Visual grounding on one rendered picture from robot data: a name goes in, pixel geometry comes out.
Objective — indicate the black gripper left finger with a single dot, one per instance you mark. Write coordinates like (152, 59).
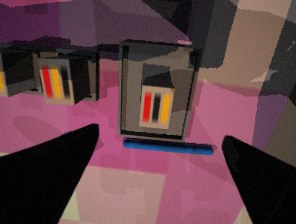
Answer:
(36, 183)

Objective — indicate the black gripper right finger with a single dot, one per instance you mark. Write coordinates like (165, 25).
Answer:
(267, 185)

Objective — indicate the tan flat board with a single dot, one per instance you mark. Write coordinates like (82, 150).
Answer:
(282, 143)

